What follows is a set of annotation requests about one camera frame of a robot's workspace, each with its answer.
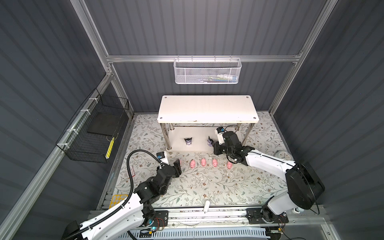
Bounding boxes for red white card pack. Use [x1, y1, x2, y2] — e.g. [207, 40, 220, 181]
[130, 167, 135, 177]

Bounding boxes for black wire wall basket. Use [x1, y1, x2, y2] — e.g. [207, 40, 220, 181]
[56, 91, 131, 164]

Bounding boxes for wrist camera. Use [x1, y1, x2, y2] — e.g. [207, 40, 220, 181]
[216, 127, 225, 145]
[156, 152, 169, 165]

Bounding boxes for white wire wall basket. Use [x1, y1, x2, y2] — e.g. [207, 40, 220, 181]
[173, 59, 242, 85]

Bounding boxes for black cable conduit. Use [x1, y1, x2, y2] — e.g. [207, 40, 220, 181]
[62, 149, 163, 240]

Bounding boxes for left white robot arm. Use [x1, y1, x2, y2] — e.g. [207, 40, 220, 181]
[62, 160, 182, 240]

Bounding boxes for tubes in white basket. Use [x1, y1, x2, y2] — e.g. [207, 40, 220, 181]
[200, 75, 238, 84]

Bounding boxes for black purple figurine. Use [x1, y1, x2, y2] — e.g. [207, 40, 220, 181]
[184, 138, 193, 146]
[207, 137, 214, 147]

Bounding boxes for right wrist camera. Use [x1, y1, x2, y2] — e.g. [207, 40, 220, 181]
[216, 127, 225, 145]

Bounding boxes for yellow marker in basket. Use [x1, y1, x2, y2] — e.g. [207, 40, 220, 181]
[105, 137, 115, 160]

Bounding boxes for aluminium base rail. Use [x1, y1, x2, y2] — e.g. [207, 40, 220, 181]
[117, 206, 335, 240]

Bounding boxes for white knob on rail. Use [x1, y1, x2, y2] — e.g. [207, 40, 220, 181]
[203, 200, 211, 214]

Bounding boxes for white two-tier shelf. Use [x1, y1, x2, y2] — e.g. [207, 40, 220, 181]
[157, 95, 259, 154]

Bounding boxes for white round clock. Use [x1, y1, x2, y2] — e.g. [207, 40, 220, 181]
[275, 150, 294, 161]

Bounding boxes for yellow calculator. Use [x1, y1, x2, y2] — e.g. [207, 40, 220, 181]
[109, 194, 128, 209]

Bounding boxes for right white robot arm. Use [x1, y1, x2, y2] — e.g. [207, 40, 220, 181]
[212, 127, 325, 223]

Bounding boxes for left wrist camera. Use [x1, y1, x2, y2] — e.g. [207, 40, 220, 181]
[156, 152, 169, 165]

